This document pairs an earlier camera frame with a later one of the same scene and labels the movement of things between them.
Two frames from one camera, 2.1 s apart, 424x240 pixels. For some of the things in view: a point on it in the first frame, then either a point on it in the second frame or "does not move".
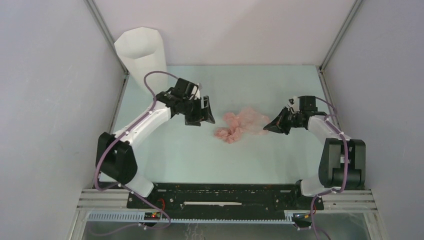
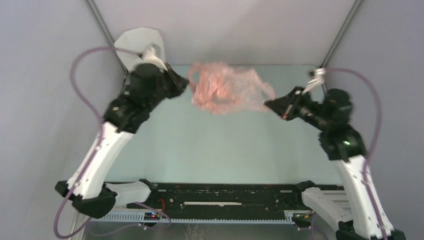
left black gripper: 195,120 -> 181,82
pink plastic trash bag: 250,121 -> 223,88
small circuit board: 152,216 does not move
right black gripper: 278,124 -> 282,105
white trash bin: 142,50 does not move
